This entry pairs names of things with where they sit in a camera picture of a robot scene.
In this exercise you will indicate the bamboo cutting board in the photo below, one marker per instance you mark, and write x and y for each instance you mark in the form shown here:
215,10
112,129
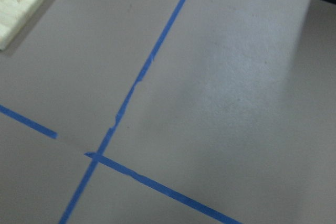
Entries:
14,15

